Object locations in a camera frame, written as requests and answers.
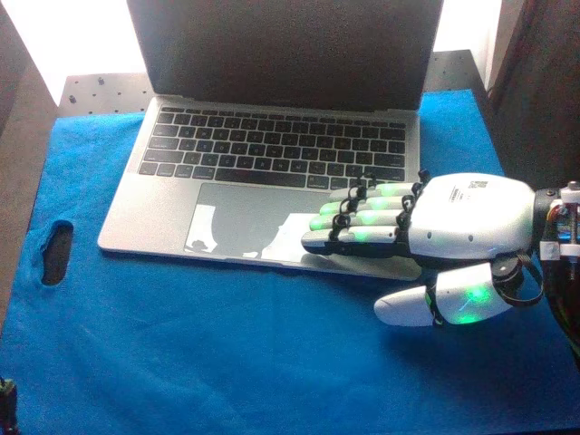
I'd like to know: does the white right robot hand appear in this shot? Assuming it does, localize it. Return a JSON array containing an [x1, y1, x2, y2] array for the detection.
[[300, 169, 545, 327]]

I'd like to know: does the silver laptop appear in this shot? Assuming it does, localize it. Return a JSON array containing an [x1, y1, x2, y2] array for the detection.
[[97, 0, 445, 282]]

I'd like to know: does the dark brown panel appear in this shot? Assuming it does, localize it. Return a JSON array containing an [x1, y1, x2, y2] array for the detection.
[[487, 0, 580, 191]]

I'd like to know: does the blue cloth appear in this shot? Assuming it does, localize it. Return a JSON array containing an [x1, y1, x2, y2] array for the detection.
[[0, 89, 580, 435]]

